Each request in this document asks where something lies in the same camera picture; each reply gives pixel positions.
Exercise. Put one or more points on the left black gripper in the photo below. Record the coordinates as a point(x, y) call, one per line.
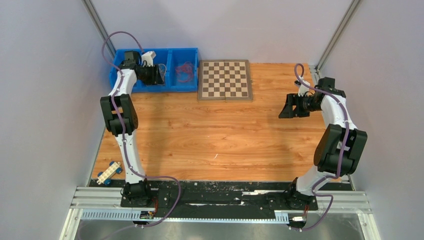
point(156, 78)

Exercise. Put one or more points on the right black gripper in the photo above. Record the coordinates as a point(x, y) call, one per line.
point(287, 112)

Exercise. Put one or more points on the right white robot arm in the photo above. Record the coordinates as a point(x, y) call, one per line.
point(341, 146)

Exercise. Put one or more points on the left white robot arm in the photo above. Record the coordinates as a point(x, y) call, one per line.
point(121, 120)

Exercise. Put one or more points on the wooden chessboard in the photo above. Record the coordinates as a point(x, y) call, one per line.
point(224, 80)

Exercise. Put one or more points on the white toy car blue wheels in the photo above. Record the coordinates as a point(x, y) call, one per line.
point(104, 177)

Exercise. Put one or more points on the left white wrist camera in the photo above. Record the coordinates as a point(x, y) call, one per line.
point(147, 59)

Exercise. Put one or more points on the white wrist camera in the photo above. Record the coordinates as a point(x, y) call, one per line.
point(147, 59)
point(303, 88)

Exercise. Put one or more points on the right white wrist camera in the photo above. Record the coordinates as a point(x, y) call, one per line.
point(303, 88)

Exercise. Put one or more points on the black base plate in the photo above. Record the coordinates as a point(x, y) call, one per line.
point(220, 199)

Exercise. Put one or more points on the aluminium frame rail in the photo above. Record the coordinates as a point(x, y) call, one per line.
point(106, 203)

